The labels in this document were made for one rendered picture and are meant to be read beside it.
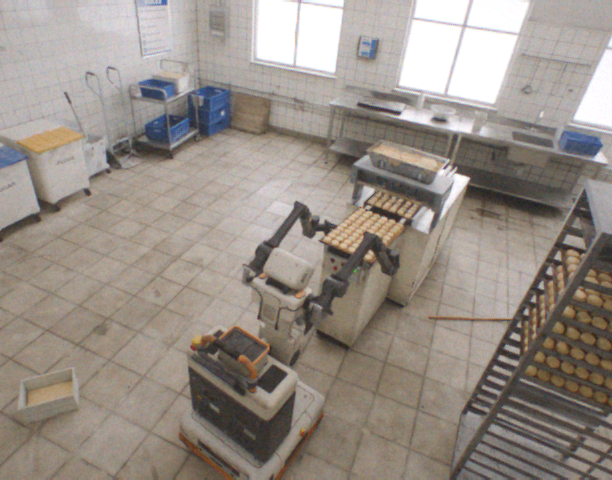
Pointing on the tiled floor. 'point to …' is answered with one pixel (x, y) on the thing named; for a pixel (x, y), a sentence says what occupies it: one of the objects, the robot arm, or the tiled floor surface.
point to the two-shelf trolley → (166, 114)
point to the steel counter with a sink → (503, 129)
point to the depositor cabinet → (417, 242)
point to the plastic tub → (48, 395)
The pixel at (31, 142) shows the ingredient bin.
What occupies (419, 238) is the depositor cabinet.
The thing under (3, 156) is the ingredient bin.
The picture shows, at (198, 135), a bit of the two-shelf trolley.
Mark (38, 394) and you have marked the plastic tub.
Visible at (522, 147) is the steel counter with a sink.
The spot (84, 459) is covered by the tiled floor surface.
